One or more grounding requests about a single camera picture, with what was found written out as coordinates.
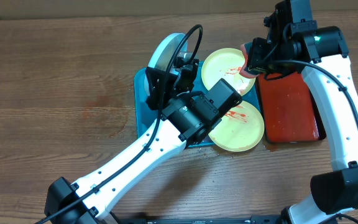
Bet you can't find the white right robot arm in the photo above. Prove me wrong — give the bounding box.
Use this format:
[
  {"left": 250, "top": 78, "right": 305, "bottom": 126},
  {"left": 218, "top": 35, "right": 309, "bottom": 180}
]
[{"left": 241, "top": 0, "right": 358, "bottom": 224}]

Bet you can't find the red black-rimmed tray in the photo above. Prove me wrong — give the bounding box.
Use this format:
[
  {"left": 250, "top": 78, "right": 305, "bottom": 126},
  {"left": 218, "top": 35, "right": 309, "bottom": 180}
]
[{"left": 257, "top": 72, "right": 326, "bottom": 143}]

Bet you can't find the teal plastic tray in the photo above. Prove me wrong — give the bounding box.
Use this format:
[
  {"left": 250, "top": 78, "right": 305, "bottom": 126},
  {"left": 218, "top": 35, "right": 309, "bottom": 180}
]
[{"left": 134, "top": 61, "right": 261, "bottom": 147}]

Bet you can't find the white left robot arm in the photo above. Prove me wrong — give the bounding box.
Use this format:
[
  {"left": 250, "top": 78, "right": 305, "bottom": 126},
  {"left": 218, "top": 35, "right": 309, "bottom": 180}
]
[{"left": 41, "top": 58, "right": 242, "bottom": 223}]

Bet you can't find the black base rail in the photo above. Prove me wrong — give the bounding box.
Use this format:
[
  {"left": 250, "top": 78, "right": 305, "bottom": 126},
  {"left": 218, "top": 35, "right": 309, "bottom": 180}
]
[{"left": 111, "top": 213, "right": 288, "bottom": 224}]

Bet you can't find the yellow plate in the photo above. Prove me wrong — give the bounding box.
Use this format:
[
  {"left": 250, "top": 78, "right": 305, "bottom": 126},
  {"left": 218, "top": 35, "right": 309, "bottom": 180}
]
[
  {"left": 209, "top": 101, "right": 265, "bottom": 152},
  {"left": 201, "top": 48, "right": 255, "bottom": 96}
]

